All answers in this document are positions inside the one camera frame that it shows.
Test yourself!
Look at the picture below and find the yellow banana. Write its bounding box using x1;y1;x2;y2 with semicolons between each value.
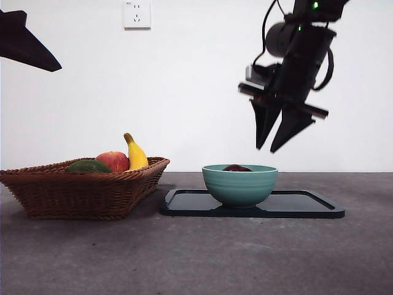
123;132;150;171

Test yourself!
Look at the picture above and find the dark red plum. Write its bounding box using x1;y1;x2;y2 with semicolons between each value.
222;163;253;172

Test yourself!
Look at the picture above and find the black cable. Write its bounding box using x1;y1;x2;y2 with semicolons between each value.
253;0;286;67
311;49;335;92

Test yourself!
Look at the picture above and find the white wall socket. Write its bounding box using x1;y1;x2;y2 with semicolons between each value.
123;0;152;31

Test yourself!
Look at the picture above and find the green bumpy avocado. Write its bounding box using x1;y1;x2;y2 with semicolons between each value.
64;159;113;174

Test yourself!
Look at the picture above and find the brown wicker basket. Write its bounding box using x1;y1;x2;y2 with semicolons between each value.
0;156;171;221

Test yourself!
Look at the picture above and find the teal ceramic bowl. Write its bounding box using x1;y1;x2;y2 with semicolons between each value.
201;164;279;210

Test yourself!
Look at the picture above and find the pale grey camera box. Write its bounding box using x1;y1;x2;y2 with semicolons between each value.
245;63;276;90

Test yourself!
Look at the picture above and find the red yellow apple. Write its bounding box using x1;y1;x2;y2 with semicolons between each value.
95;151;130;173

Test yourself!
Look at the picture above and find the dark teal rectangular tray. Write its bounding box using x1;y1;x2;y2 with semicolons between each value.
158;189;346;219

